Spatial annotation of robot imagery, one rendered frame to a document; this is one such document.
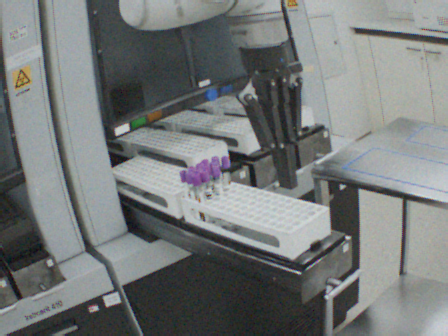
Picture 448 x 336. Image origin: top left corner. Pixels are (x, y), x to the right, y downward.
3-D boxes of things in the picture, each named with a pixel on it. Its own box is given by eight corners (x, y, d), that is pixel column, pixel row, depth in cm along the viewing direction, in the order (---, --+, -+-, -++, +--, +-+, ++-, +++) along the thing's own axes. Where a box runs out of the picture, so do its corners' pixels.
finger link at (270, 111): (276, 79, 86) (269, 80, 85) (288, 149, 89) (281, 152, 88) (258, 77, 89) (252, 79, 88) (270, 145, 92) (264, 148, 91)
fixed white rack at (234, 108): (220, 126, 174) (216, 106, 172) (245, 116, 179) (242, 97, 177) (292, 139, 151) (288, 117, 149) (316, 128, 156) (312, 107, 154)
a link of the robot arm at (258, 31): (214, 18, 84) (221, 50, 86) (252, 16, 77) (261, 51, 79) (255, 11, 89) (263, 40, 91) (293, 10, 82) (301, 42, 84)
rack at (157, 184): (112, 193, 138) (107, 170, 136) (144, 179, 143) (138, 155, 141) (180, 224, 115) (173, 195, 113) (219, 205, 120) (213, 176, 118)
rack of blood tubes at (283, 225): (185, 226, 113) (178, 197, 111) (225, 207, 119) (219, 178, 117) (293, 266, 91) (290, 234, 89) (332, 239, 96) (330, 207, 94)
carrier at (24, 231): (36, 238, 114) (28, 214, 112) (38, 240, 112) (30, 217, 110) (3, 253, 107) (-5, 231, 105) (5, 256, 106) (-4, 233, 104)
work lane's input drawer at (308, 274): (108, 217, 142) (99, 185, 139) (149, 199, 149) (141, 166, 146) (319, 311, 86) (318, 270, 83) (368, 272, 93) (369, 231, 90)
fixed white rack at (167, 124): (126, 133, 189) (122, 116, 187) (149, 123, 195) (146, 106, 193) (174, 143, 167) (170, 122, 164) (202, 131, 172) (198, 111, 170)
